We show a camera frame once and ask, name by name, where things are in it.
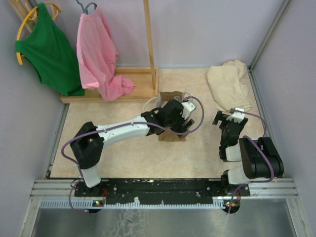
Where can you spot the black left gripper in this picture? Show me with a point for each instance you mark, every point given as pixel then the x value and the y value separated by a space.
pixel 180 127

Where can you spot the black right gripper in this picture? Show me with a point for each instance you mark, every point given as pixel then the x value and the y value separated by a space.
pixel 219 116

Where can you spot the brown canvas bag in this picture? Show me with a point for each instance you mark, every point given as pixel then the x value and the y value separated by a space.
pixel 160 101

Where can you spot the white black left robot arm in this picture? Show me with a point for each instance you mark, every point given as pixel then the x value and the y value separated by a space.
pixel 89 142

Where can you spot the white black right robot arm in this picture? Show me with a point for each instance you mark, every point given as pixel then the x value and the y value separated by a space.
pixel 260 160

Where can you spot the beige crumpled cloth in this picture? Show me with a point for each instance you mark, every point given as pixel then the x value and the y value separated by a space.
pixel 226 87

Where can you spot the wooden clothes rack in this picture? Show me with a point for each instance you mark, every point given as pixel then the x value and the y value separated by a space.
pixel 145 79

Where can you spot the pink t-shirt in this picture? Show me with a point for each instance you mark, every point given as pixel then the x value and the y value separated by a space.
pixel 97 56

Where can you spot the grey clothes hanger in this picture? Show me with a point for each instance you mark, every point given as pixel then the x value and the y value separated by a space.
pixel 85 8

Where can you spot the green tank top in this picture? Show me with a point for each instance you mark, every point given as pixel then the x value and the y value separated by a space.
pixel 48 50

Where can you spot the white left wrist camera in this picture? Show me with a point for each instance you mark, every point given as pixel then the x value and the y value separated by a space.
pixel 188 107

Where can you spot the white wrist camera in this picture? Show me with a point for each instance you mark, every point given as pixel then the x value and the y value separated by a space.
pixel 188 107
pixel 237 115

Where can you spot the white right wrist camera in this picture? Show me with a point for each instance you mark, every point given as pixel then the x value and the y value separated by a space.
pixel 237 115

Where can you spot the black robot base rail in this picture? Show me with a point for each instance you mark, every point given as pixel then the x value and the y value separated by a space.
pixel 157 191

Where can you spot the aluminium frame rail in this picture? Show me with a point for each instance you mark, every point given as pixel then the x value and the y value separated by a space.
pixel 277 189

